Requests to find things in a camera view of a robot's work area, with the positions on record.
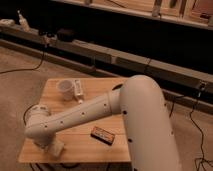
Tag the white tube bottle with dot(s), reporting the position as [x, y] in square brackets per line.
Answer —
[79, 94]

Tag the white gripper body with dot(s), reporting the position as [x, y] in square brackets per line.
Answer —
[44, 141]

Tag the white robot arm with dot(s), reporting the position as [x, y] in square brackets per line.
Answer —
[140, 100]

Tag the white spray bottle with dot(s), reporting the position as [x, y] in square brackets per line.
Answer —
[23, 22]

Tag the dark brown rectangular box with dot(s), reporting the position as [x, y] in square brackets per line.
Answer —
[103, 135]

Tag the wooden table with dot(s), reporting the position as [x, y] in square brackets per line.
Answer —
[79, 145]

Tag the green plate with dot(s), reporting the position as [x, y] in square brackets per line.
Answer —
[117, 86]

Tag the black device on ledge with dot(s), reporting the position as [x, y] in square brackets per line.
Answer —
[65, 35]

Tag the white cup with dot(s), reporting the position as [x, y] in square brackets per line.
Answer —
[66, 89]

